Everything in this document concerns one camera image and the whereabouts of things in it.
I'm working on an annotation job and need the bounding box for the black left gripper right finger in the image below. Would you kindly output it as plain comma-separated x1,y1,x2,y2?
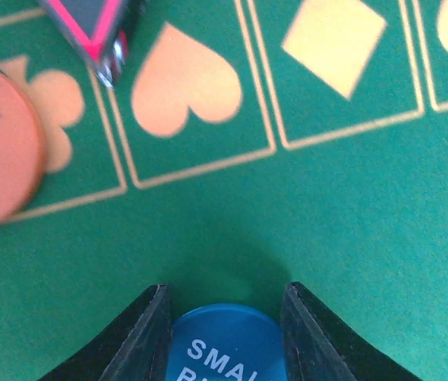
280,282,419,381

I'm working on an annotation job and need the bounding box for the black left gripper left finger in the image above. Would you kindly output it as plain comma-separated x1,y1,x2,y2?
41,283,172,380

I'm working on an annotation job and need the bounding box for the blue small blind button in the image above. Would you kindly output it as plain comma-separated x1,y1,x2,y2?
165,304,287,381

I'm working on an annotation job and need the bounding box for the black red all-in triangle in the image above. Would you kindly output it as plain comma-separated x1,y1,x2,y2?
39,0,148,88

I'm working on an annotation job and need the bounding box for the round green poker mat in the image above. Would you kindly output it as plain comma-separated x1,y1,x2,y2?
0,1,448,380

